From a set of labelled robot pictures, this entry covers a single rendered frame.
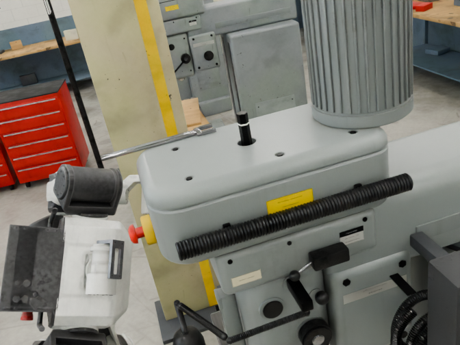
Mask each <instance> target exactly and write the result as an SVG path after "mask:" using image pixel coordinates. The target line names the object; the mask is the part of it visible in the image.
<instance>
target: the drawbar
mask: <svg viewBox="0 0 460 345"><path fill-rule="evenodd" d="M236 116H237V120H238V124H240V125H243V124H247V123H248V122H249V121H248V113H247V112H245V111H241V112H238V113H237V114H236ZM238 127H239V131H240V139H241V143H242V146H248V145H252V144H253V142H252V137H251V130H250V125H249V124H248V125H245V126H239V125H238Z"/></svg>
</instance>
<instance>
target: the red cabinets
mask: <svg viewBox="0 0 460 345"><path fill-rule="evenodd" d="M88 156H89V150H88V146H87V144H86V140H85V138H84V134H83V131H82V129H81V125H80V123H79V119H78V117H77V113H76V111H75V107H74V105H73V101H72V99H71V95H70V92H69V90H68V86H67V84H66V79H59V80H55V81H50V82H46V83H42V84H36V85H32V86H26V87H22V88H16V89H12V90H6V91H3V92H0V188H2V187H5V186H9V187H10V189H11V190H14V184H15V183H16V179H17V178H18V180H19V182H20V183H25V185H26V187H27V188H28V187H30V186H31V184H30V181H36V180H40V179H46V178H49V175H51V174H53V173H56V172H57V171H58V169H59V167H60V166H61V165H62V164H70V165H71V166H81V167H85V166H86V162H87V161H88Z"/></svg>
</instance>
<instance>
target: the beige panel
mask: <svg viewBox="0 0 460 345"><path fill-rule="evenodd" d="M68 4H69V6H70V9H71V13H72V15H73V20H74V22H75V26H76V29H77V33H78V36H79V39H80V42H81V46H82V49H83V51H84V55H85V58H86V62H87V65H88V68H89V71H90V75H91V78H92V82H93V84H94V89H95V91H96V94H97V98H98V100H99V104H100V107H101V111H102V113H103V117H104V120H105V124H106V127H107V130H108V133H109V136H110V140H111V143H112V146H113V149H114V152H115V151H119V150H122V149H127V148H129V147H133V146H137V145H140V144H144V143H147V142H152V141H154V140H159V139H162V138H167V137H169V136H173V135H177V134H180V133H184V132H187V131H188V127H187V124H186V118H185V115H184V112H183V106H182V102H181V97H180V94H179V89H178V85H177V79H176V76H175V70H174V67H173V61H172V58H171V54H170V49H169V46H168V41H167V37H166V31H165V28H164V22H163V19H162V13H161V10H160V6H159V1H158V0H68ZM145 150H146V149H145ZM145 150H142V151H137V152H135V153H130V154H127V155H123V156H120V157H117V158H116V160H117V162H118V166H119V169H120V173H121V175H122V178H123V180H125V179H126V178H127V177H128V176H129V175H138V171H137V166H136V163H137V160H138V158H139V156H140V154H141V153H142V152H143V151H145ZM129 202H130V205H131V208H132V211H133V215H134V218H135V220H136V224H137V227H141V226H142V223H141V220H140V218H141V216H145V215H148V214H141V204H142V186H141V184H137V185H136V186H135V187H134V188H132V189H131V190H130V192H129ZM141 240H142V244H143V247H144V251H145V253H146V258H147V260H148V263H149V267H150V269H151V273H152V276H153V280H154V282H155V286H156V289H157V293H158V296H159V301H155V308H156V312H157V318H158V322H159V327H160V331H161V335H162V341H163V344H164V345H165V344H168V343H171V342H173V337H174V334H175V332H176V331H177V330H178V329H180V328H181V327H180V324H179V319H178V317H177V312H176V310H175V306H174V301H175V300H179V301H180V303H183V304H184V305H186V306H188V307H189V308H190V309H192V310H193V311H195V312H196V313H197V314H199V315H200V316H202V317H203V318H204V319H206V320H207V321H209V322H210V323H212V319H211V316H210V314H212V313H215V312H217V311H216V308H215V305H217V304H218V303H217V301H216V297H215V294H214V290H215V289H217V286H218V285H220V284H219V281H218V279H217V276H216V273H215V272H214V269H213V267H212V264H211V262H210V260H209V259H207V260H204V261H200V262H197V263H194V264H176V263H173V262H171V261H169V260H167V259H166V258H165V257H164V256H163V255H162V253H161V251H160V249H159V246H158V243H156V244H152V245H148V244H147V242H146V238H145V237H143V238H141Z"/></svg>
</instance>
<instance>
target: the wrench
mask: <svg viewBox="0 0 460 345"><path fill-rule="evenodd" d="M204 129H205V130H204ZM214 132H216V128H215V127H213V128H212V124H211V123H209V124H206V125H201V126H199V127H195V128H193V130H192V131H187V132H184V133H180V134H177V135H173V136H169V137H167V138H162V139H159V140H154V141H152V142H147V143H144V144H140V145H137V146H133V147H129V148H127V149H122V150H119V151H115V152H112V153H108V154H105V155H101V160H102V161H105V160H108V159H113V158H115V157H120V156H123V155H127V154H130V153H135V152H137V151H142V150H145V149H149V148H152V147H155V146H159V145H162V144H166V143H169V142H174V141H177V140H181V139H184V138H189V137H191V136H195V135H197V136H204V135H206V134H209V133H214Z"/></svg>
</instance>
